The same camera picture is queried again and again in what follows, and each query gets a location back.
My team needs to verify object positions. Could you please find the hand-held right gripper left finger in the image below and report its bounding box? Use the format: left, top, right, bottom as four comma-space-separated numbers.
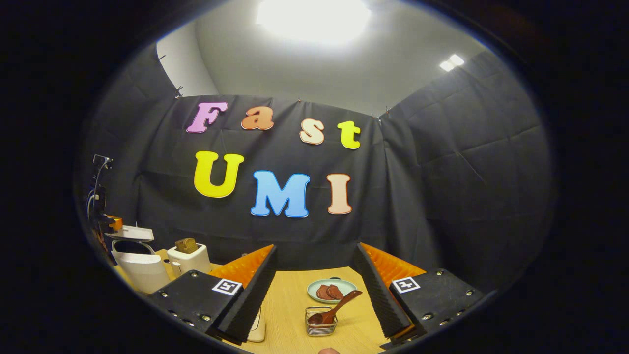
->
146, 244, 279, 345

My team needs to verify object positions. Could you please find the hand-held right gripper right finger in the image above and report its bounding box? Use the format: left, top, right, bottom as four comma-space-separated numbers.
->
355, 242, 487, 341

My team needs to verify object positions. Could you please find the white rice cooker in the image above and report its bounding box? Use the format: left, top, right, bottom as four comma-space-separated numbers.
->
105, 225, 171, 295

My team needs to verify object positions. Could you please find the brown wooden spoon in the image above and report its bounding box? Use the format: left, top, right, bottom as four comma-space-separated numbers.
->
308, 290, 363, 325

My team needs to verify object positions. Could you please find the metal wire chopstick holder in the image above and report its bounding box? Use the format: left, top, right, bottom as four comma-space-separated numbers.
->
305, 306, 339, 337

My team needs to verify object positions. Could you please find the beige square tray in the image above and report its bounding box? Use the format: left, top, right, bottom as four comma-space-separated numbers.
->
247, 307, 266, 343

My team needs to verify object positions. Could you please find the pale green plate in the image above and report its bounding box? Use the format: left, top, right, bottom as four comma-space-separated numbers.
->
307, 279, 358, 304

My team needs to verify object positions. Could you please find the white toaster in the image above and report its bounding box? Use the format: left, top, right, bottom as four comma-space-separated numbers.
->
167, 242, 212, 277

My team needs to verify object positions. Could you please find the small ceiling light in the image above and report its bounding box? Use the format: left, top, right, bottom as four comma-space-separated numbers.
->
439, 54, 465, 72

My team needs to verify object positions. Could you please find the large ceiling light panel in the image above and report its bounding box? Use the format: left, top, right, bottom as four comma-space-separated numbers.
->
256, 0, 372, 45

